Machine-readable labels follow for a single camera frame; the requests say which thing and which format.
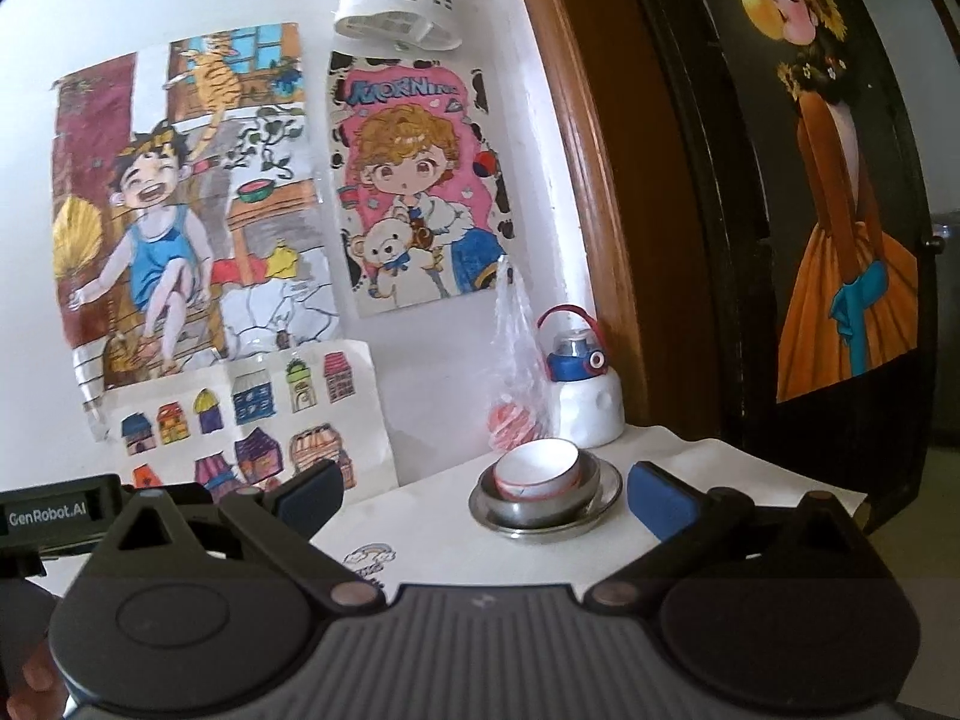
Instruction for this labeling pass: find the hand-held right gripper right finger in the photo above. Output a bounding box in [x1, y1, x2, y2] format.
[585, 463, 863, 611]

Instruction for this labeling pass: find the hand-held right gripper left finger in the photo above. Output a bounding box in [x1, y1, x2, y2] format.
[97, 459, 383, 614]

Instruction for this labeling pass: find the deep steel bowl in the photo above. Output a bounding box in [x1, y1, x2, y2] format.
[480, 454, 601, 530]

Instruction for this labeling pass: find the person's left hand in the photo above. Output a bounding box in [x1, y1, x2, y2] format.
[0, 581, 65, 698]

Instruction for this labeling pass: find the drawing of colourful houses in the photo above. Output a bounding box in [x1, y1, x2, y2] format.
[90, 340, 398, 505]

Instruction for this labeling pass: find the white water bottle blue lid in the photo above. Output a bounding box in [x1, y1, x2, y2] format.
[535, 305, 626, 445]

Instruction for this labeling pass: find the white printed tablecloth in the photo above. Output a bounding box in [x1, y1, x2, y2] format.
[311, 424, 867, 593]

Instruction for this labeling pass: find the red ball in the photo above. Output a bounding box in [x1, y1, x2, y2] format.
[487, 403, 537, 451]

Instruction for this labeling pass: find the clear plastic bag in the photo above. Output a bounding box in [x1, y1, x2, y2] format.
[486, 255, 556, 455]

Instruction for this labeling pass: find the dark door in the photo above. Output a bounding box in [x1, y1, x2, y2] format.
[611, 0, 960, 533]

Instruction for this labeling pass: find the drawing of boy with fan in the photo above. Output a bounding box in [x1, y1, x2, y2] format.
[49, 21, 346, 391]

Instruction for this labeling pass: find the painting of woman orange dress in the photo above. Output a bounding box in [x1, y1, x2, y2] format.
[724, 0, 923, 404]

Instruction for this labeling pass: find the drawing of child with teddy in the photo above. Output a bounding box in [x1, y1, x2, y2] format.
[326, 51, 526, 318]

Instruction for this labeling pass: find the grey cabinet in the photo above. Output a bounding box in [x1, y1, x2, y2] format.
[930, 214, 960, 451]

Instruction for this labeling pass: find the white plastic utensil holder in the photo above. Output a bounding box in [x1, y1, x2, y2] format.
[332, 0, 464, 52]

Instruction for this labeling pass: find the brown wooden door frame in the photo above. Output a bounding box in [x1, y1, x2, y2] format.
[502, 0, 721, 436]

